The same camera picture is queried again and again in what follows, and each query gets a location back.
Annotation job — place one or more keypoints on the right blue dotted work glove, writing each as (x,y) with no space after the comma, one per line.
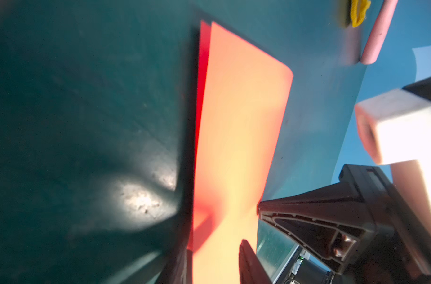
(358,10)

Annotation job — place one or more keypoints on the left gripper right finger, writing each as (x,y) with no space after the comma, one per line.
(250,269)

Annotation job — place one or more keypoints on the red square paper sheet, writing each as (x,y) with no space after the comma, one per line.
(242,95)

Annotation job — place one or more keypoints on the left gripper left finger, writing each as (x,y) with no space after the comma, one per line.
(178,269)

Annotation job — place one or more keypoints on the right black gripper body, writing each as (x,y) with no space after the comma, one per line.
(400,250)

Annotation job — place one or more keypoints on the front aluminium rail base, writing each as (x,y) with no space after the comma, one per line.
(290,266)

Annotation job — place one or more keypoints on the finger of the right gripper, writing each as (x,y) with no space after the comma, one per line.
(333,223)

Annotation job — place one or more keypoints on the purple pink brush on table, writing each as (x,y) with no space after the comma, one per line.
(378,33)

